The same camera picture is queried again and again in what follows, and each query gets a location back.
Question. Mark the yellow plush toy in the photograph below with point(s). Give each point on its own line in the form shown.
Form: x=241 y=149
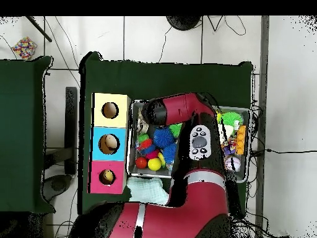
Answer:
x=106 y=176

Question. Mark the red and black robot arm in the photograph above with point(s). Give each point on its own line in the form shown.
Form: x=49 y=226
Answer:
x=188 y=208

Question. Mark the clear mesh bin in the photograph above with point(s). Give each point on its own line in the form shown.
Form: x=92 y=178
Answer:
x=130 y=148

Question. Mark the wooden box with three holes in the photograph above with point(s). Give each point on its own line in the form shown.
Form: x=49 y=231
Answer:
x=120 y=148

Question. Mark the large blue spiky ball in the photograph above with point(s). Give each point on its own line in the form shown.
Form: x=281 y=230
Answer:
x=162 y=138

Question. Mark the yellow-green ball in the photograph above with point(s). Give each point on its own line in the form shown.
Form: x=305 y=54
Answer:
x=154 y=164

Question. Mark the red ball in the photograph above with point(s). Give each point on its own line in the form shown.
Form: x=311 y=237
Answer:
x=141 y=162

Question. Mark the dark green tablecloth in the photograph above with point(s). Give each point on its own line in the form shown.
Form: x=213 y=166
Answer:
x=22 y=134
x=148 y=79

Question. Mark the mint green cloth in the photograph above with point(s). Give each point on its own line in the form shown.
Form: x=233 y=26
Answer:
x=146 y=191

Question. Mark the white baseball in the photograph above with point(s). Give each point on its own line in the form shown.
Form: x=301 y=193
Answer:
x=233 y=163

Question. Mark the black chair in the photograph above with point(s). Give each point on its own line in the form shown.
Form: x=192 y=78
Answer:
x=71 y=129

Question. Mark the black round stand base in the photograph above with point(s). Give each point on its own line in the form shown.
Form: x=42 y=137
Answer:
x=183 y=21

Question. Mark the black rod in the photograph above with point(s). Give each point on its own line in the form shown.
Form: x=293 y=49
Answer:
x=38 y=29

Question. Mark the multicoloured patterned object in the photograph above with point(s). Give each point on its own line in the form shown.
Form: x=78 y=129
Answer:
x=24 y=48

